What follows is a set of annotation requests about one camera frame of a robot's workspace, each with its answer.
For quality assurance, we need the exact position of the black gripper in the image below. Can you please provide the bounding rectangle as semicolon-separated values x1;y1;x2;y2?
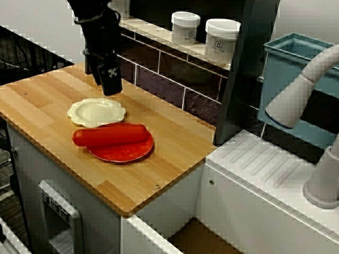
80;12;123;96

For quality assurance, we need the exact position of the cream scalloped plate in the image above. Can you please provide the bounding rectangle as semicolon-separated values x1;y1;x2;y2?
67;97;127;129

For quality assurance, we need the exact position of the red toy sausage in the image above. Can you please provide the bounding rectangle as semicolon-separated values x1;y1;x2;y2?
72;124;148;148

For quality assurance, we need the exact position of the red round plate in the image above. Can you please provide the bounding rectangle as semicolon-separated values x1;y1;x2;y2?
86;122;155;162

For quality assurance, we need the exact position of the white container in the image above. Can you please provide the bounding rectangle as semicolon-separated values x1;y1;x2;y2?
110;0;131;18

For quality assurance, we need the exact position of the small white lidded jar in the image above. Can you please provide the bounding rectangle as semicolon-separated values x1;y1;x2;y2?
171;11;201;46

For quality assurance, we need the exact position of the large white lidded jar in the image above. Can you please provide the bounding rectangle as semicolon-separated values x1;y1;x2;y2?
204;18;241;64

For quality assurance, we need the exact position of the white toy kitchen cabinet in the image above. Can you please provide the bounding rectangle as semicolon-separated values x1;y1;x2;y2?
5;116;206;254

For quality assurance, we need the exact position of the blue plastic bin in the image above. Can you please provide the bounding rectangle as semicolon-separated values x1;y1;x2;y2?
257;32;339;143

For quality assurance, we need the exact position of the grey toy faucet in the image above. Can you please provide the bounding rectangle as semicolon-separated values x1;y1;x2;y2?
264;44;339;210

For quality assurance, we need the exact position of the white toy sink unit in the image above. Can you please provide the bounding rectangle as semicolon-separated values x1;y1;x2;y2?
120;129;339;254

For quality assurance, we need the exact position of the black wire rack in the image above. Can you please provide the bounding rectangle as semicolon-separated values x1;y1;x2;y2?
0;25;75;85

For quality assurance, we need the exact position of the dark upright post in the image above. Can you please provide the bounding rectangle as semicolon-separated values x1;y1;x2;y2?
213;0;281;146

